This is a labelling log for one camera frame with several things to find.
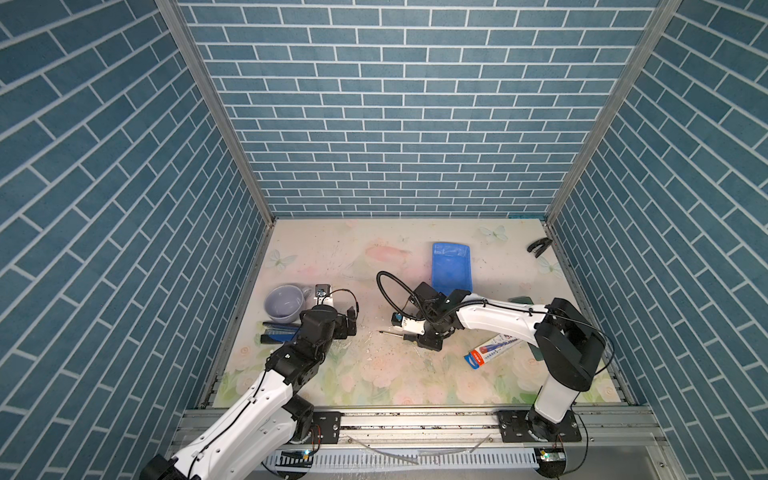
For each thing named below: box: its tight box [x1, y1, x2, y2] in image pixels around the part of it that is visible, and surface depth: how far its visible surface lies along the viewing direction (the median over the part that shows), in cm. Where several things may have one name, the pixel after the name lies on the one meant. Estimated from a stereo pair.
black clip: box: [526, 237, 553, 258], surface depth 114 cm
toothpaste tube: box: [464, 333, 523, 370], surface depth 87 cm
